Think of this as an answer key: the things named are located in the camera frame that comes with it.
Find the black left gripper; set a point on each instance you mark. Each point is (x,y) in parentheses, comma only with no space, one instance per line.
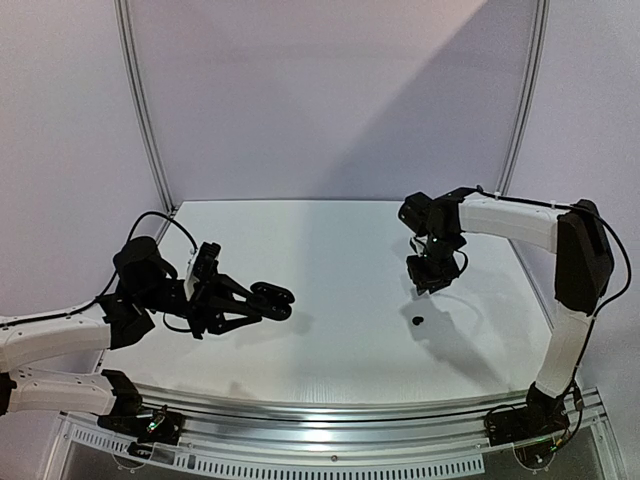
(208,304)

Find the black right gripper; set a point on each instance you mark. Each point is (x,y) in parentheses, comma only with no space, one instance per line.
(430,273)

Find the black oval charging case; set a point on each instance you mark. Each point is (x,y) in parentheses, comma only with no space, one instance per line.
(271,301)

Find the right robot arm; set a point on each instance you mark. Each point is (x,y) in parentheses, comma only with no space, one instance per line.
(575,236)

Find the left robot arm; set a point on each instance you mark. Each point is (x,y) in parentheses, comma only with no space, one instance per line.
(146,284)

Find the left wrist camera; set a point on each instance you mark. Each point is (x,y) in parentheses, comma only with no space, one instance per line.
(201,268)

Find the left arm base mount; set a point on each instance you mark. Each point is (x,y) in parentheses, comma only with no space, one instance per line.
(148,425)

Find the aluminium front rail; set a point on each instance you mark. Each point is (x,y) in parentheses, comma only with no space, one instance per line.
(242,439)

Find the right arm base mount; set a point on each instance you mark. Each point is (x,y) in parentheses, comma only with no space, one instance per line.
(506,424)

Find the aluminium frame post left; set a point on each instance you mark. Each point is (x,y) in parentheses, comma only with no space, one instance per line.
(136,85)

